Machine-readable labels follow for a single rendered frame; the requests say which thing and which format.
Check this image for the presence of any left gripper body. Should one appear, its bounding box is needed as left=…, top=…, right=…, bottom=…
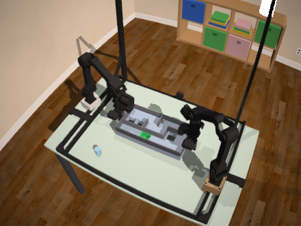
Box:
left=181, top=123, right=205, bottom=150

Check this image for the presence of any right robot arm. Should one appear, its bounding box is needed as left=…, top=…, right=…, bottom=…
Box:
left=77, top=52, right=135, bottom=113

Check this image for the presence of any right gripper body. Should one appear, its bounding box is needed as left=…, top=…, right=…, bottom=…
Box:
left=107, top=100, right=121, bottom=121

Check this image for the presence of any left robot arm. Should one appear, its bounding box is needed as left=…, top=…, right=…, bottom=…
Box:
left=178, top=104, right=239, bottom=187

